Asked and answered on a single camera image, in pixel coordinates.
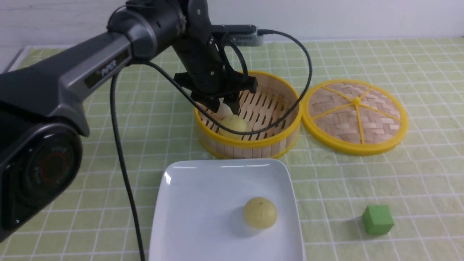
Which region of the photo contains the yellow rimmed bamboo steamer basket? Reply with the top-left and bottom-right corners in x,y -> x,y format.
194,71 -> 302,159

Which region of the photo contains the green checkered tablecloth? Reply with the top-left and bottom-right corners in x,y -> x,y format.
1,38 -> 464,261

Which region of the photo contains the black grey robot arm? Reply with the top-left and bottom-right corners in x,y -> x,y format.
0,0 -> 262,241

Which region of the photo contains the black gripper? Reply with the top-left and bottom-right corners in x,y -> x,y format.
173,0 -> 257,115

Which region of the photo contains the green cube block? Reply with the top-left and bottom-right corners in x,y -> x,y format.
362,204 -> 395,235

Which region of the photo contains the white steamed bun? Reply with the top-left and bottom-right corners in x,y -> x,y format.
215,103 -> 233,119

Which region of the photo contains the yellow rimmed woven steamer lid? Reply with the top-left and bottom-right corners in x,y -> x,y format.
302,79 -> 408,156

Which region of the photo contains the yellow steamed bun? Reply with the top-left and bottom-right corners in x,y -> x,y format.
244,197 -> 278,230
218,115 -> 248,140

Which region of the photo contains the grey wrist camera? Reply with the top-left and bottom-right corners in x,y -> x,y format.
212,24 -> 264,47

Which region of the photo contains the white square plate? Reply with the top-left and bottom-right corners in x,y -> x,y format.
149,158 -> 306,261

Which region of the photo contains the yellow steamed bun front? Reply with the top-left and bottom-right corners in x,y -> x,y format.
218,115 -> 248,140

